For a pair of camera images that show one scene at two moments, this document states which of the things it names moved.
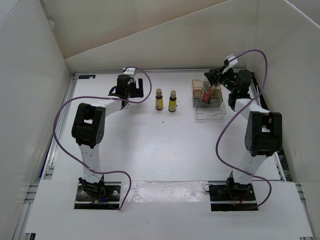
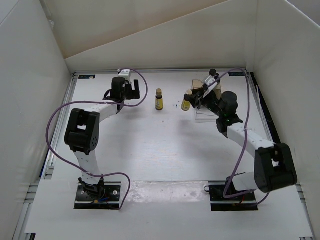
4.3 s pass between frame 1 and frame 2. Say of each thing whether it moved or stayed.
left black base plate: stayed
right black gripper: moved
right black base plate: stayed
